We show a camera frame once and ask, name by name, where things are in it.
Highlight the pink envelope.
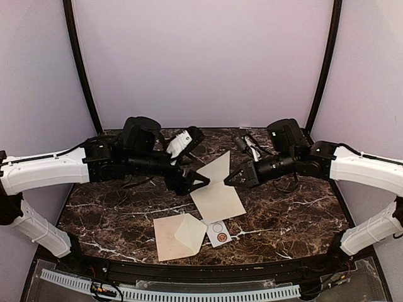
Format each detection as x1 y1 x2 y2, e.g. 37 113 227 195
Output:
153 213 207 262

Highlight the white sticker sheet with seals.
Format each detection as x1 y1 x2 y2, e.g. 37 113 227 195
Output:
207 221 232 248

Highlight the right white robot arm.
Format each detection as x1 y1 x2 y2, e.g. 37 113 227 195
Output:
224 119 402 273

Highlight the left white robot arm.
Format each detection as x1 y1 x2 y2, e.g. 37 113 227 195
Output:
1 116 210 274

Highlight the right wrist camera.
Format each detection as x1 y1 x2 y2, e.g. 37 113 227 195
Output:
232 128 261 162

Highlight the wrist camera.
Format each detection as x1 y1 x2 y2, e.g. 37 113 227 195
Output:
166 126 205 165
232 128 261 162

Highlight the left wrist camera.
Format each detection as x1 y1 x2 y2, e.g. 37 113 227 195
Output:
166 126 205 165

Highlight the black front table rail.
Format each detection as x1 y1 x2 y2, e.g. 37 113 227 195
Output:
57 232 348 283

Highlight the white slotted cable duct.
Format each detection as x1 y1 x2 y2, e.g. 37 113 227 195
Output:
40 269 300 301

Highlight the black right frame post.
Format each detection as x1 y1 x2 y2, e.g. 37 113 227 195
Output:
305 0 343 133

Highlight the black frame post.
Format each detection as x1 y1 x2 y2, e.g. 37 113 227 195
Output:
62 0 103 135
305 0 343 133

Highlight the black left frame post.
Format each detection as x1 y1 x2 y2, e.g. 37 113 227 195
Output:
62 0 103 135

